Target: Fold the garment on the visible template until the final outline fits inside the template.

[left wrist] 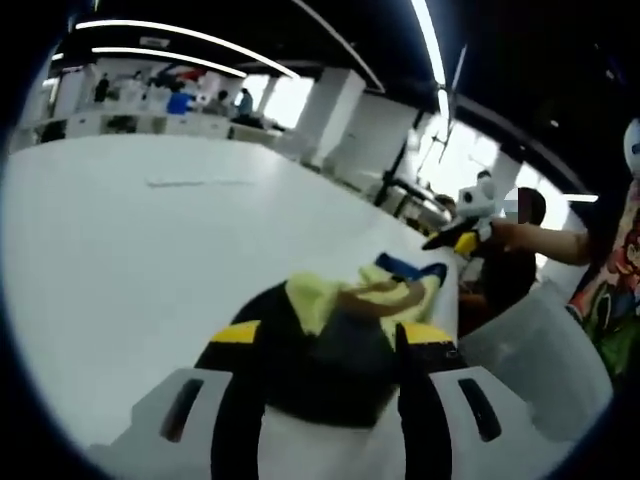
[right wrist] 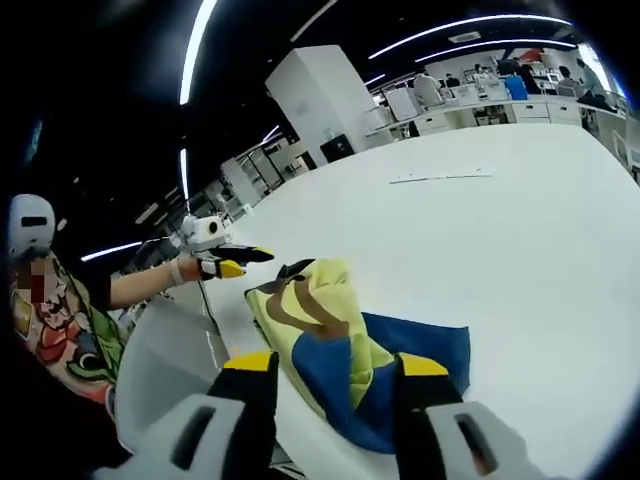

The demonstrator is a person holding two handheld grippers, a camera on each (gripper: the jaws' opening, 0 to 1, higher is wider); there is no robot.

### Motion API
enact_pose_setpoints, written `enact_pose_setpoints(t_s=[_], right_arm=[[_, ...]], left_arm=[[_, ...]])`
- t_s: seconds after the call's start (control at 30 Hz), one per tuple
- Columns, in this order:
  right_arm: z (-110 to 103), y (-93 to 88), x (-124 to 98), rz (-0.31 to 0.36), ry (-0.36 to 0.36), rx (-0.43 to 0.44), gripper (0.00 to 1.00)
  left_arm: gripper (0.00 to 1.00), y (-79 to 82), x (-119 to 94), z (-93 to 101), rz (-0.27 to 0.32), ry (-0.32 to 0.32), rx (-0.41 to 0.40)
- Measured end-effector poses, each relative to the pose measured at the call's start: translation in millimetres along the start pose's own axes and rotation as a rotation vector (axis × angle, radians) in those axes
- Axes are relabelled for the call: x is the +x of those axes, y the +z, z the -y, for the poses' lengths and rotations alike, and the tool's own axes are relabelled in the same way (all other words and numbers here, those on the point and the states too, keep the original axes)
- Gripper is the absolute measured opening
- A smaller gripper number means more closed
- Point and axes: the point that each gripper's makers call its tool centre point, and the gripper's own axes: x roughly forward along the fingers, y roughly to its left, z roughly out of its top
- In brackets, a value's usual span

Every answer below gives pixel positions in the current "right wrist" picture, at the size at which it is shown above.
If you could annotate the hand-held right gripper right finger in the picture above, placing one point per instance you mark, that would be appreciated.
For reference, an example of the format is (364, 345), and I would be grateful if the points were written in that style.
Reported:
(435, 430)

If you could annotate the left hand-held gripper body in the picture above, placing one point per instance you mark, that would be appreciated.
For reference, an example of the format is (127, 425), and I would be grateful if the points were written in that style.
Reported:
(205, 231)

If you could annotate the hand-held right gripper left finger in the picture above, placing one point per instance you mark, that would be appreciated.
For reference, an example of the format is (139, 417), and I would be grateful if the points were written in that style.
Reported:
(200, 440)

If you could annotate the yellow and blue garment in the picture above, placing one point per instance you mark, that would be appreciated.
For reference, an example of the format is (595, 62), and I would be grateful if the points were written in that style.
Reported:
(320, 350)

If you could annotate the white template sheet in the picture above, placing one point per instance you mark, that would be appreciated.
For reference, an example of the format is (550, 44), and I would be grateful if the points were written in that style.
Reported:
(440, 177)

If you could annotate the person's left hand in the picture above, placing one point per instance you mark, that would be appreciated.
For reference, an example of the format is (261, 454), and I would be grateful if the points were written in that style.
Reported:
(189, 269)

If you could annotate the short ceiling light strip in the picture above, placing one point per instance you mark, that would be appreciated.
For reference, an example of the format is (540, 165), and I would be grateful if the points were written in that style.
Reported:
(112, 250)
(184, 172)

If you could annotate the black box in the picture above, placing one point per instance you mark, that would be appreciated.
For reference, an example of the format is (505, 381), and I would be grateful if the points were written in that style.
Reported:
(336, 148)

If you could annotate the person in colourful shirt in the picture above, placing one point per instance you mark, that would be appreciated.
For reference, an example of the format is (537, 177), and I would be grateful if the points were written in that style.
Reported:
(75, 345)

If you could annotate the white square pillar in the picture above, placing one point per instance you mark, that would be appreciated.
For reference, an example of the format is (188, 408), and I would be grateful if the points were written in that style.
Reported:
(320, 100)

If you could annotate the white head-worn device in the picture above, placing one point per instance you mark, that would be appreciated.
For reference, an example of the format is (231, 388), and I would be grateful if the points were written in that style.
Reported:
(31, 220)

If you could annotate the long ceiling light strip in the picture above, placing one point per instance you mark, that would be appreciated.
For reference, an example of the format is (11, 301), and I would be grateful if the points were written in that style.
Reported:
(196, 50)
(495, 46)
(465, 27)

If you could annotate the white whiteboard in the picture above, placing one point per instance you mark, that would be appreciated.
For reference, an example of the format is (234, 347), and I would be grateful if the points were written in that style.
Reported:
(401, 105)

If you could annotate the white low cabinet row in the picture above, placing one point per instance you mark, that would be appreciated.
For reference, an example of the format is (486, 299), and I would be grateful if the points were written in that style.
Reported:
(500, 112)

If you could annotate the blue chair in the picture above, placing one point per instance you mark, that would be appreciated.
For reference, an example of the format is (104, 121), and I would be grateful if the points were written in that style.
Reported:
(516, 87)

